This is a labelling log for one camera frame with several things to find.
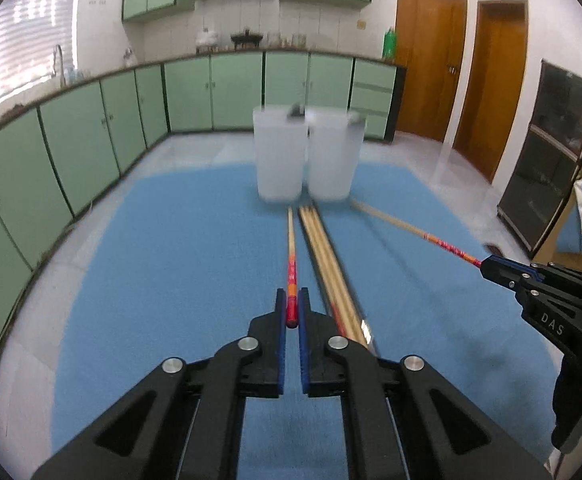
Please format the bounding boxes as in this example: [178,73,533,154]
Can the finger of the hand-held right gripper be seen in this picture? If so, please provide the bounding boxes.
[491,255,582,297]
[480,258,540,297]

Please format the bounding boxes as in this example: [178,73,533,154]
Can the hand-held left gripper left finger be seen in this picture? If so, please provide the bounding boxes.
[31,287,288,480]

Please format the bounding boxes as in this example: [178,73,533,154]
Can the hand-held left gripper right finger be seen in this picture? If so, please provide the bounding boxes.
[298,287,552,480]

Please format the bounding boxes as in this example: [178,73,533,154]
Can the white twin utensil holder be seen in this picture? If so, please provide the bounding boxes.
[252,104,368,202]

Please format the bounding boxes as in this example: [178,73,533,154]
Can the black glass-front cabinet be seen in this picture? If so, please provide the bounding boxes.
[496,59,582,259]

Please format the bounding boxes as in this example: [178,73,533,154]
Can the blue table mat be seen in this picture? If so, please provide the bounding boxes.
[51,162,562,480]

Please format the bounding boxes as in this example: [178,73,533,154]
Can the narrow wooden door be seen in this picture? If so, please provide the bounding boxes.
[452,0,529,184]

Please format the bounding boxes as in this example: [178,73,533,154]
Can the wide wooden door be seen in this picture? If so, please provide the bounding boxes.
[395,0,469,143]

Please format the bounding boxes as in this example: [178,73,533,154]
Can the green bottle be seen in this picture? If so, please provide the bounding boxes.
[381,27,398,61]

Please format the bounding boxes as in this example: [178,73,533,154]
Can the green kitchen base cabinets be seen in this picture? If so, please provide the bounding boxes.
[0,49,408,411]

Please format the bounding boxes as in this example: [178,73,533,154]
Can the black wok with lid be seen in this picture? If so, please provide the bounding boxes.
[230,30,263,51]

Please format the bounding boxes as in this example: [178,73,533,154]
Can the white cooking pot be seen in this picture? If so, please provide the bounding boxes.
[195,27,220,54]

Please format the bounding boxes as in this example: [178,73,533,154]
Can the metal sink faucet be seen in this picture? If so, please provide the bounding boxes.
[52,44,68,86]

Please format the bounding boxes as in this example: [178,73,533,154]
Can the white window blinds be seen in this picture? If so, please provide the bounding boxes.
[0,0,80,111]

